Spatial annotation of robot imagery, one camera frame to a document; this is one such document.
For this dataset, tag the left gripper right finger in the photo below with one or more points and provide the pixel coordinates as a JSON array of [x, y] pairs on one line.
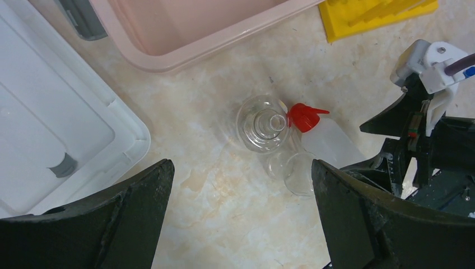
[[365, 227]]

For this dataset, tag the white wash bottle red cap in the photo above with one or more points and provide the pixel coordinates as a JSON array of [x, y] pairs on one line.
[[323, 137]]

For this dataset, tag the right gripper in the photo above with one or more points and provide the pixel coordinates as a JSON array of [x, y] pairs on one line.
[[444, 177]]

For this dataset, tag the yellow test tube rack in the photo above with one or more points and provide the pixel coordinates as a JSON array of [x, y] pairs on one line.
[[342, 19]]

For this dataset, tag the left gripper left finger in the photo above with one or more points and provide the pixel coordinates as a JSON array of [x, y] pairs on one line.
[[118, 227]]

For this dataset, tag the white bin lid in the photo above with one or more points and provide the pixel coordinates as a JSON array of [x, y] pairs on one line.
[[65, 134]]

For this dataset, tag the pink plastic bin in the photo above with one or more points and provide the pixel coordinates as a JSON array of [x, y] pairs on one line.
[[163, 36]]

